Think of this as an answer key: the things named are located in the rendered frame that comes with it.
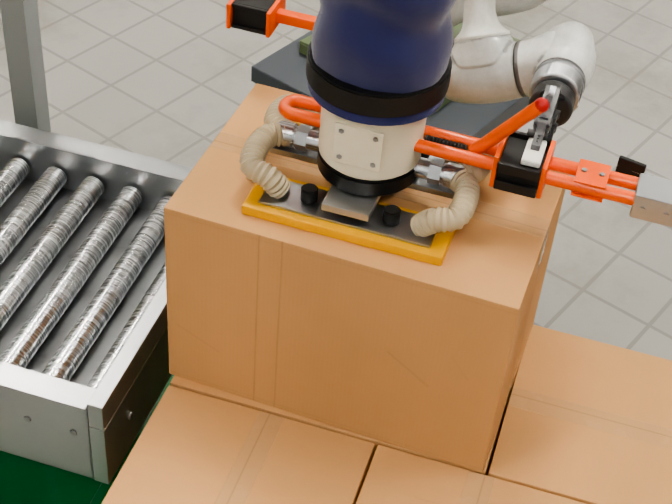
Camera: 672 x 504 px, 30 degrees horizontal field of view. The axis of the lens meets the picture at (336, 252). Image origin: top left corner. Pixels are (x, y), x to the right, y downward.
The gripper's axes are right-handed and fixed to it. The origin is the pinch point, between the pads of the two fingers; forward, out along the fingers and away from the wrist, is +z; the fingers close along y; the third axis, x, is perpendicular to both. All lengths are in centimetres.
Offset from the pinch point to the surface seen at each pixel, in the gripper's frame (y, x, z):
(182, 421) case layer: 53, 49, 26
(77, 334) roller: 52, 76, 14
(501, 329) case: 18.1, -2.0, 19.5
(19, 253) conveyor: 58, 101, -8
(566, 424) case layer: 53, -16, 3
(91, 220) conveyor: 58, 91, -23
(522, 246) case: 12.8, -1.6, 4.9
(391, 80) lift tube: -16.1, 21.9, 9.9
